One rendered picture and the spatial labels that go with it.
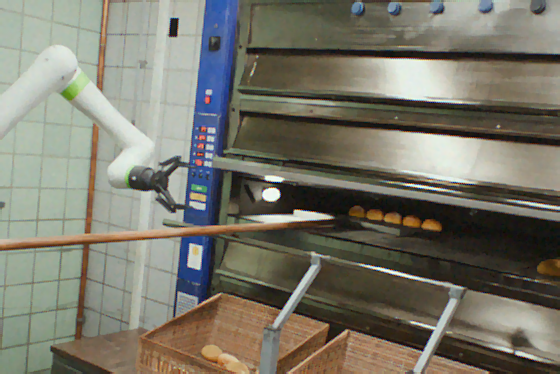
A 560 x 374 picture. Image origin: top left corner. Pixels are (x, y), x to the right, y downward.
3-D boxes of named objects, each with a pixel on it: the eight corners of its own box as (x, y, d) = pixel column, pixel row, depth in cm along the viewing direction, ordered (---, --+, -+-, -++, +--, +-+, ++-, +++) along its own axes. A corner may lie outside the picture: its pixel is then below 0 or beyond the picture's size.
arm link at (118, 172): (110, 193, 267) (95, 173, 260) (129, 169, 273) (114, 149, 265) (136, 198, 259) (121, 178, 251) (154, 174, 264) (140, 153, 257)
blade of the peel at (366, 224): (399, 235, 306) (400, 229, 305) (293, 215, 338) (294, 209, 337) (431, 231, 335) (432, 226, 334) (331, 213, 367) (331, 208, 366)
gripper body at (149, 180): (157, 168, 256) (175, 171, 251) (154, 191, 258) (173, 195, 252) (142, 167, 251) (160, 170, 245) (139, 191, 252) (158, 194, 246)
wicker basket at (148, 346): (214, 352, 309) (221, 291, 305) (323, 392, 276) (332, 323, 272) (131, 374, 271) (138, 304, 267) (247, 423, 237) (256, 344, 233)
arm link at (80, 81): (29, 65, 242) (54, 39, 244) (27, 66, 254) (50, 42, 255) (70, 103, 249) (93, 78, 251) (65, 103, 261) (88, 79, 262)
